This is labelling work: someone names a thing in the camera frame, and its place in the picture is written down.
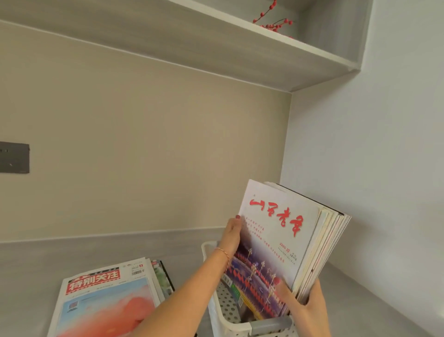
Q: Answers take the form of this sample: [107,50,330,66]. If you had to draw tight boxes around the thin gold bracelet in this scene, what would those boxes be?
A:
[213,247,231,272]

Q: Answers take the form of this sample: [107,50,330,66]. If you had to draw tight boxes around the person's left forearm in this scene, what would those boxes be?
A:
[131,248,230,337]

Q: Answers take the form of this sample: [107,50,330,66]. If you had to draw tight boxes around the person's right hand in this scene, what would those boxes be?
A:
[275,277,332,337]

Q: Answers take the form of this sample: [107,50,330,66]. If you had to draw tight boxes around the magazine with pastel cover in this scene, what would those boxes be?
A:
[47,258,164,337]

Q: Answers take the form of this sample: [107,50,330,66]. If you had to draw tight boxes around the person's left hand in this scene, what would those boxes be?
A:
[216,215,243,260]

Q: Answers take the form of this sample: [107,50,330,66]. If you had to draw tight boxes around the red berry branch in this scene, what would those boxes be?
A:
[252,0,295,39]

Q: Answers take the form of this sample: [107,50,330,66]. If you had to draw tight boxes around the stack of magazines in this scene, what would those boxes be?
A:
[221,179,352,318]

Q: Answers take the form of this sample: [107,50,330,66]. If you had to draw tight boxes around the magazine with green cover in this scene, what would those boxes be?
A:
[151,260,174,299]

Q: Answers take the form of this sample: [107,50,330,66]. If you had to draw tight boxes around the white perforated plastic basket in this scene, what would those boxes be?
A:
[201,241,299,337]

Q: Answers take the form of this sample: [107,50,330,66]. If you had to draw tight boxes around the grey wall socket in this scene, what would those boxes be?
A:
[0,141,30,174]

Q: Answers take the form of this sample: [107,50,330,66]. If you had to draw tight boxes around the grey wooden wall shelf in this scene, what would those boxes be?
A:
[0,0,374,93]

